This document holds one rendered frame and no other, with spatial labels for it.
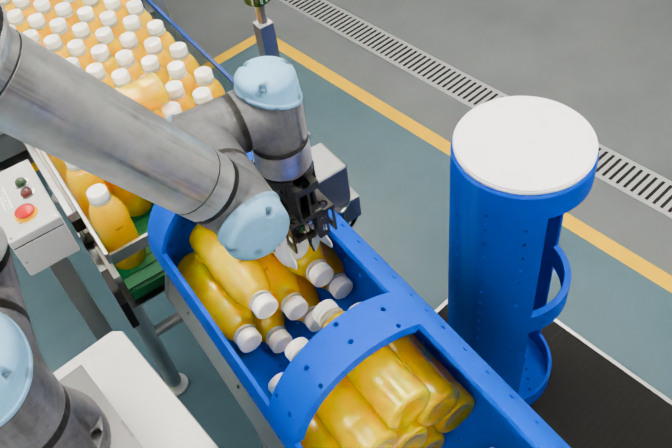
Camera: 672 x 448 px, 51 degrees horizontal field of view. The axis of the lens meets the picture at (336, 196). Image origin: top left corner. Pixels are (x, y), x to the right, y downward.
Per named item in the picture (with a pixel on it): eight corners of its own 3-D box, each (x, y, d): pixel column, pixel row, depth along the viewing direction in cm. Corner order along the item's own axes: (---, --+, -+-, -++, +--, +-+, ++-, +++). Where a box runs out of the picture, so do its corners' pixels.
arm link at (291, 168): (239, 138, 92) (292, 111, 95) (246, 164, 95) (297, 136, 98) (269, 169, 87) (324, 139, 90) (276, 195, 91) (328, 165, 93)
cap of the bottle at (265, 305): (271, 306, 113) (277, 314, 112) (249, 315, 111) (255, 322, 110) (273, 289, 110) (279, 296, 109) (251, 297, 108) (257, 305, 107)
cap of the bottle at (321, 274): (303, 276, 113) (309, 283, 112) (320, 258, 113) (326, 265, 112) (315, 283, 116) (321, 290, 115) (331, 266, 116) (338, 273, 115)
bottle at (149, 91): (151, 77, 151) (70, 117, 144) (153, 66, 144) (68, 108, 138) (169, 106, 151) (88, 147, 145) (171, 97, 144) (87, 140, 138)
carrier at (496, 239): (451, 415, 196) (557, 412, 193) (457, 201, 132) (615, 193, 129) (443, 326, 215) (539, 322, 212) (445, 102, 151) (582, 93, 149)
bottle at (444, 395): (463, 402, 100) (383, 315, 111) (458, 382, 95) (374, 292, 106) (424, 435, 98) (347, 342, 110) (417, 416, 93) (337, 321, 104)
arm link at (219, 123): (164, 172, 75) (257, 131, 78) (132, 115, 82) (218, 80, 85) (184, 220, 81) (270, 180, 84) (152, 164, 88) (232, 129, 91)
